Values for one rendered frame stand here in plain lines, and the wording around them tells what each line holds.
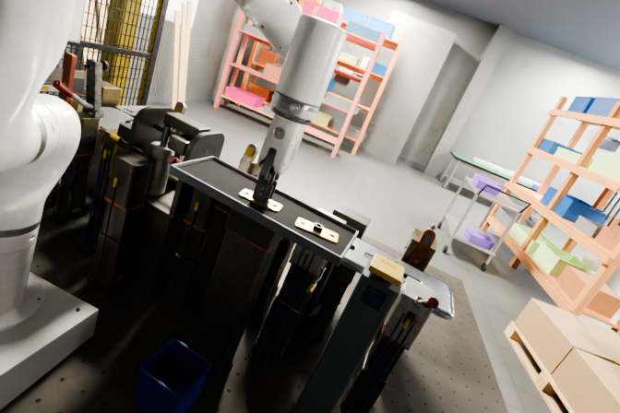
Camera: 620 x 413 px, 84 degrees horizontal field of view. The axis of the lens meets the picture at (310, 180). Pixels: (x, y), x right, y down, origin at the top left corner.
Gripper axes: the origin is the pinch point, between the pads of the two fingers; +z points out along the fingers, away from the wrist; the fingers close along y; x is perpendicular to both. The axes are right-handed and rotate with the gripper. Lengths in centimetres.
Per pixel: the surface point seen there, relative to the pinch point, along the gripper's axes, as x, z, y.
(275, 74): 167, 22, 552
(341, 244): -17.5, 2.5, -3.0
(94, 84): 63, 3, 29
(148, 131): 37.4, 5.8, 17.9
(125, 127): 42.6, 6.8, 16.6
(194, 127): 25.7, 0.0, 18.0
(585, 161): -258, -32, 377
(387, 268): -26.6, 2.5, -4.3
